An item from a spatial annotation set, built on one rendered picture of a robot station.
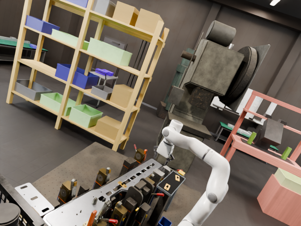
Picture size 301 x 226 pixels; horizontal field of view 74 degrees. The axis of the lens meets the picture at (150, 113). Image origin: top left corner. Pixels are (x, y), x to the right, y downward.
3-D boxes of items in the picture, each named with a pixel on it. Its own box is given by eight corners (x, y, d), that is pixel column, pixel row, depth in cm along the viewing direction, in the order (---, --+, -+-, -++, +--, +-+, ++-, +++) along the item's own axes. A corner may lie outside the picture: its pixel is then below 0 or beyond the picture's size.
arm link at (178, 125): (171, 142, 131) (177, 140, 139) (179, 125, 127) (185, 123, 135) (161, 136, 135) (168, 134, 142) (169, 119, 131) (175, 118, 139)
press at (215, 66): (151, 136, 576) (199, 22, 491) (200, 159, 553) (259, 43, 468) (132, 158, 417) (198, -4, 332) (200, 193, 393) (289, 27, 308)
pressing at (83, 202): (149, 156, 239) (149, 155, 239) (165, 167, 231) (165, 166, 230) (39, 218, 118) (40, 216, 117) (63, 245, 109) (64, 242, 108)
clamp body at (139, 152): (128, 171, 246) (138, 146, 237) (136, 178, 241) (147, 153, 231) (124, 174, 238) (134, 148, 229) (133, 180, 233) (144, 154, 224)
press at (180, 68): (172, 117, 864) (200, 54, 790) (169, 122, 776) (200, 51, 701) (156, 110, 874) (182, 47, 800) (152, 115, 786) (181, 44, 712)
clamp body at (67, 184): (55, 213, 157) (66, 177, 148) (65, 223, 153) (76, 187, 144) (47, 217, 152) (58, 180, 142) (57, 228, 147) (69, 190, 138)
